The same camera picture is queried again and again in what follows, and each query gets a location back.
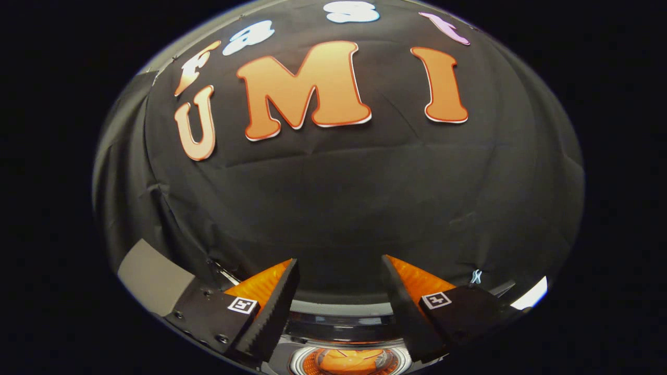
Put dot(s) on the white side desk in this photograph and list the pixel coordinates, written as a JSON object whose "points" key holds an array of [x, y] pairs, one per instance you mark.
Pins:
{"points": [[531, 297]]}

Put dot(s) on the dark grey washing machine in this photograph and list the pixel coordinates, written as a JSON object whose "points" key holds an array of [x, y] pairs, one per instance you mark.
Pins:
{"points": [[295, 365]]}

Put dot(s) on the orange yellow polo shirt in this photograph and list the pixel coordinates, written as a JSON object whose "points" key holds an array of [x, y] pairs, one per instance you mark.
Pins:
{"points": [[349, 362]]}

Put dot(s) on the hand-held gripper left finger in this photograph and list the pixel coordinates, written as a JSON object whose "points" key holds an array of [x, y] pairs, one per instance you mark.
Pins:
{"points": [[273, 312]]}

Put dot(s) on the black backdrop cloth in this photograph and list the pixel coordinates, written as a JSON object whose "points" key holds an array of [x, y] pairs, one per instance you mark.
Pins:
{"points": [[365, 198]]}

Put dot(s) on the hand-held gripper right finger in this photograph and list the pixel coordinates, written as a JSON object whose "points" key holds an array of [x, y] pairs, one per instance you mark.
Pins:
{"points": [[409, 312]]}

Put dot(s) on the grey cabinet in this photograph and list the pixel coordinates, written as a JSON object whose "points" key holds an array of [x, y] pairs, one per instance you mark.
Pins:
{"points": [[151, 276]]}

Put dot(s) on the dark glass washing machine lid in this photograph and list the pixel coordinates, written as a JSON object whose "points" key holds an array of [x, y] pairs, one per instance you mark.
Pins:
{"points": [[338, 328]]}

